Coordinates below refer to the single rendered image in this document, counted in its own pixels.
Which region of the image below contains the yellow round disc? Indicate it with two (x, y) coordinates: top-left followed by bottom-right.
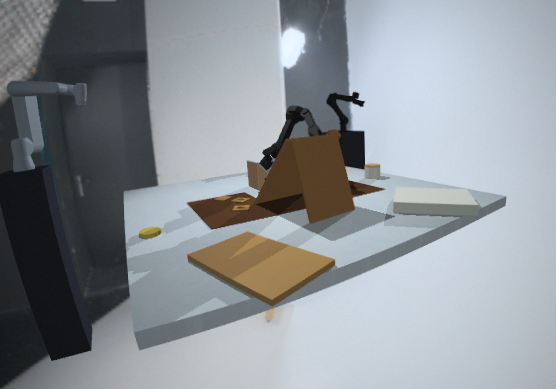
(139, 227), (161, 238)

